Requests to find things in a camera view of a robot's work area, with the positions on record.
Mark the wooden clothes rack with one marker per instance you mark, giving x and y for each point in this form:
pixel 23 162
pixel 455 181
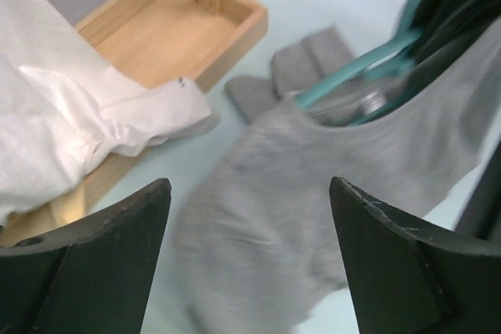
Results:
pixel 152 42

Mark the green and white raglan shirt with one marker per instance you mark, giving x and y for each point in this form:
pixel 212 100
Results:
pixel 64 108

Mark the cream yellow t-shirt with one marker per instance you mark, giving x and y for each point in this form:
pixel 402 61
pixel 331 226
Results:
pixel 63 210

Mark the teal hanger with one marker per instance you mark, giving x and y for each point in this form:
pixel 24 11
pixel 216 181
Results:
pixel 392 58

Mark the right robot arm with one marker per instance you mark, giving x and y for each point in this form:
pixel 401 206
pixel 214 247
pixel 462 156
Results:
pixel 481 217

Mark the grey t-shirt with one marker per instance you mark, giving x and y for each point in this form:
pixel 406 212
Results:
pixel 256 244

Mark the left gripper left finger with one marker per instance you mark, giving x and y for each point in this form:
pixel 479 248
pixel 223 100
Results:
pixel 92 276

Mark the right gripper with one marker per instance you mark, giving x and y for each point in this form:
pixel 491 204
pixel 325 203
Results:
pixel 439 21

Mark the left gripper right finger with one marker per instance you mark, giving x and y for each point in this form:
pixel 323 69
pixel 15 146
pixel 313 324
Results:
pixel 407 275

